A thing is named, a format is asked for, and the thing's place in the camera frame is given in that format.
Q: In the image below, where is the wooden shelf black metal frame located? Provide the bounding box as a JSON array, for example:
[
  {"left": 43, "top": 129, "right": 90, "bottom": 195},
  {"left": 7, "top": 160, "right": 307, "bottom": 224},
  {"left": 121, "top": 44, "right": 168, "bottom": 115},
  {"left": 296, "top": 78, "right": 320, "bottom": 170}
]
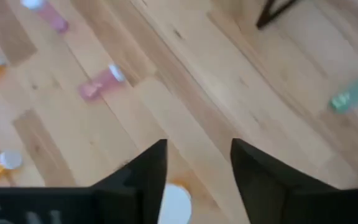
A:
[{"left": 255, "top": 0, "right": 298, "bottom": 30}]

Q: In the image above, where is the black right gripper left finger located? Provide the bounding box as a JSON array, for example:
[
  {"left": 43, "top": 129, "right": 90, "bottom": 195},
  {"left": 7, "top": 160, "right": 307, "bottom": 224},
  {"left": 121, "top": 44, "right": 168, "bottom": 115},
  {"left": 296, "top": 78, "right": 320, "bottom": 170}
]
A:
[{"left": 90, "top": 139, "right": 168, "bottom": 224}]

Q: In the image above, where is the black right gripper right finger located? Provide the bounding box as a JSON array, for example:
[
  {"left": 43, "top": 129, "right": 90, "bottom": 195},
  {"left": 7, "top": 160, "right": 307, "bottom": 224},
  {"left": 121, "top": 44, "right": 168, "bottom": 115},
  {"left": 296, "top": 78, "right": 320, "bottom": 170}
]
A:
[{"left": 230, "top": 138, "right": 358, "bottom": 224}]

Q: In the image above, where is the pink pill bottle white cap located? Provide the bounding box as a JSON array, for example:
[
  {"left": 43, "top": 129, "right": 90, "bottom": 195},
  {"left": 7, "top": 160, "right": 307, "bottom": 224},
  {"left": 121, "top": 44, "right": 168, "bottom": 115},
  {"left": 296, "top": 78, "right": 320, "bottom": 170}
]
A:
[
  {"left": 78, "top": 63, "right": 126, "bottom": 102},
  {"left": 20, "top": 0, "right": 70, "bottom": 34}
]

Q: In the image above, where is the green pill bottle white cap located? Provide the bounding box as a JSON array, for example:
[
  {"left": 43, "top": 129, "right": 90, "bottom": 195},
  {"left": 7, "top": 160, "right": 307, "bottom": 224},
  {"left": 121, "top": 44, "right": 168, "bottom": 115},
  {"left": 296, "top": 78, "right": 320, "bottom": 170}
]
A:
[{"left": 329, "top": 68, "right": 358, "bottom": 113}]

